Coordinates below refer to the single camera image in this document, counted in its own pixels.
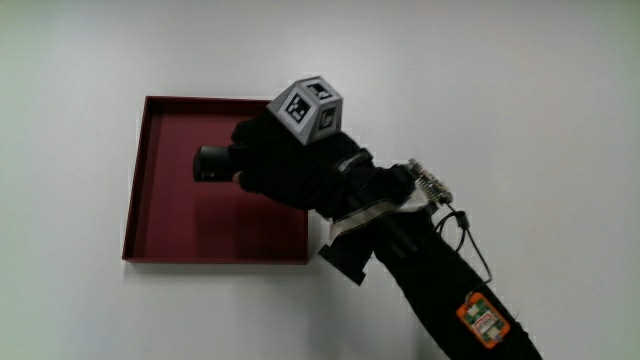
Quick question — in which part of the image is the person's right hand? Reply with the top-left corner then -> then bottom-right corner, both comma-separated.
230,75 -> 454,224

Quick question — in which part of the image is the black cylindrical object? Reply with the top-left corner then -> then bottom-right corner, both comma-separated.
193,143 -> 247,183

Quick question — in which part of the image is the dark red square plate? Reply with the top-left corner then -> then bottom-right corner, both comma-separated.
122,95 -> 310,265

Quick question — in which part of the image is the person's right forearm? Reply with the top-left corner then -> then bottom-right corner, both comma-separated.
318,199 -> 544,360

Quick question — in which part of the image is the orange sensor module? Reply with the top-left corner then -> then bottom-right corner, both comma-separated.
455,292 -> 512,350

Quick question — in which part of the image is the thin black cable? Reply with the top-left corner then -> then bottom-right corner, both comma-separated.
431,201 -> 494,304

